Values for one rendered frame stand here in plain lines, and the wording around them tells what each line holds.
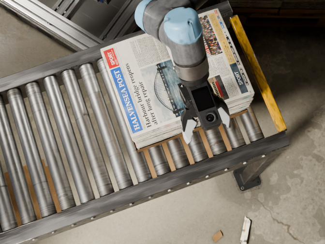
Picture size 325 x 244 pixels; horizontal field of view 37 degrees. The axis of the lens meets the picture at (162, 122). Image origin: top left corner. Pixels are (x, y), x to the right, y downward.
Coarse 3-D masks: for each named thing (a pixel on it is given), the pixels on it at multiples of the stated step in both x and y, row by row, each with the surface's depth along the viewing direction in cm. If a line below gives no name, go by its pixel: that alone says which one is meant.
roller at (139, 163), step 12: (108, 84) 166; (108, 96) 166; (120, 108) 163; (120, 120) 162; (120, 132) 163; (132, 144) 160; (132, 156) 159; (144, 156) 160; (144, 168) 158; (144, 180) 157
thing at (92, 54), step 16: (224, 16) 172; (144, 32) 170; (96, 48) 169; (48, 64) 168; (64, 64) 168; (80, 64) 168; (96, 64) 172; (0, 80) 167; (16, 80) 167; (32, 80) 167
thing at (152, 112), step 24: (120, 48) 143; (144, 48) 144; (120, 72) 142; (144, 72) 142; (120, 96) 140; (144, 96) 140; (168, 96) 140; (144, 120) 138; (168, 120) 138; (144, 144) 153
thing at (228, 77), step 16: (208, 16) 145; (208, 32) 144; (224, 32) 144; (208, 48) 143; (224, 48) 142; (224, 64) 141; (240, 64) 141; (208, 80) 140; (224, 80) 140; (240, 80) 140; (224, 96) 139; (240, 96) 139
